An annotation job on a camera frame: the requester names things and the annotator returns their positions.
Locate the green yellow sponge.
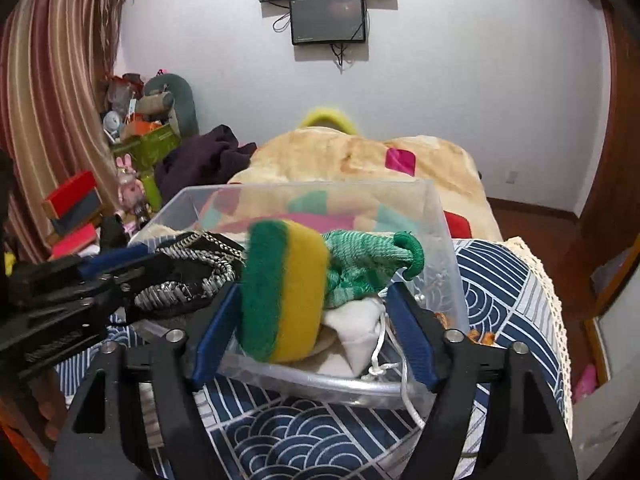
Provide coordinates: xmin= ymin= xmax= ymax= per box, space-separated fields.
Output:
xmin=238 ymin=219 xmax=329 ymax=363

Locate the black hat with chain pattern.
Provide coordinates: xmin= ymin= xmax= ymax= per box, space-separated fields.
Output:
xmin=125 ymin=231 xmax=246 ymax=321

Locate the green knit glove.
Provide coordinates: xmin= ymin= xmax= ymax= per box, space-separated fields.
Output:
xmin=322 ymin=230 xmax=425 ymax=309

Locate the red box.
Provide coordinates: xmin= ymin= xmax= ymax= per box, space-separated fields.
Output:
xmin=41 ymin=170 xmax=96 ymax=220

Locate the pink rabbit plush toy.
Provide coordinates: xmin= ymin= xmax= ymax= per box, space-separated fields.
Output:
xmin=116 ymin=153 xmax=146 ymax=220

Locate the blue white patterned bedspread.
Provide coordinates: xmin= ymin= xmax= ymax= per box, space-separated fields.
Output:
xmin=51 ymin=240 xmax=577 ymax=479

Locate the clear plastic storage box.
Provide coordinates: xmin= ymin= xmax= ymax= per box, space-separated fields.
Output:
xmin=131 ymin=180 xmax=470 ymax=411

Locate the green cardboard box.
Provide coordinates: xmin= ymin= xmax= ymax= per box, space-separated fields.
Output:
xmin=110 ymin=125 xmax=181 ymax=172

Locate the dark purple clothing pile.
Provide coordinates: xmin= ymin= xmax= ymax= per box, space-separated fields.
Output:
xmin=154 ymin=125 xmax=257 ymax=204

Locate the brown wooden door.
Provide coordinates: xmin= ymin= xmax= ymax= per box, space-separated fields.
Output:
xmin=544 ymin=0 xmax=640 ymax=321

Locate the white wardrobe with hearts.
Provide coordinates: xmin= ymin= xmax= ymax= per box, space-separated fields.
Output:
xmin=573 ymin=244 xmax=639 ymax=479

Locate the green grey dinosaur plush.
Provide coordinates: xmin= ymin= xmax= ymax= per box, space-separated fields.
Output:
xmin=136 ymin=73 xmax=200 ymax=139

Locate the striped pink beige curtain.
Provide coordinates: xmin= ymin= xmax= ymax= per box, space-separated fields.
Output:
xmin=1 ymin=0 xmax=122 ymax=261

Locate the white drawstring pouch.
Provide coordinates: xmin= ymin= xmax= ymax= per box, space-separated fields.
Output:
xmin=305 ymin=297 xmax=425 ymax=429

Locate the small wall monitor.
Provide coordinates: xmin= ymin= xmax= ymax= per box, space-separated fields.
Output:
xmin=290 ymin=0 xmax=367 ymax=46

